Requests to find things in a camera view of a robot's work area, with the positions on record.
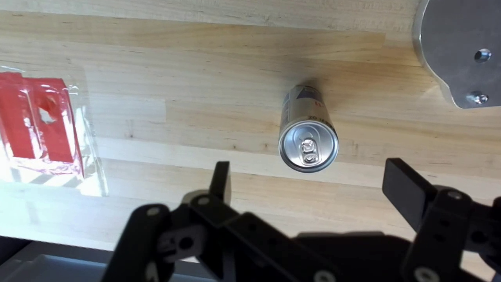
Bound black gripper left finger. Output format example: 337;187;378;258
101;159;326;282

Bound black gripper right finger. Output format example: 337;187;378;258
381;156;501;282

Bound silver and blue drink can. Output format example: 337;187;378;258
278;79;342;173

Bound flat metal plate object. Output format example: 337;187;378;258
412;0;501;111

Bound red packet in clear plastic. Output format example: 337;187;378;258
0;64;110;197

